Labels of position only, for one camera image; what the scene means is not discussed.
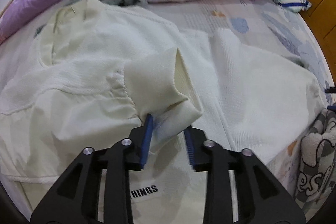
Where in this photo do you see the white button jacket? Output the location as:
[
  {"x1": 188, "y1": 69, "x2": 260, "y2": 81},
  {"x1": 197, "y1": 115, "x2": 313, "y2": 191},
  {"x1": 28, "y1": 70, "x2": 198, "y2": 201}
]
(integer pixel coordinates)
[{"x1": 0, "y1": 0, "x2": 329, "y2": 224}]

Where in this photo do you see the checkered grey folded garment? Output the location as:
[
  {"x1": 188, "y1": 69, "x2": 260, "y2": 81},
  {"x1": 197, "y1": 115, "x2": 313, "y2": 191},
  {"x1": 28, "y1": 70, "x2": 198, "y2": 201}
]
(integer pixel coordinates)
[{"x1": 294, "y1": 109, "x2": 335, "y2": 220}]

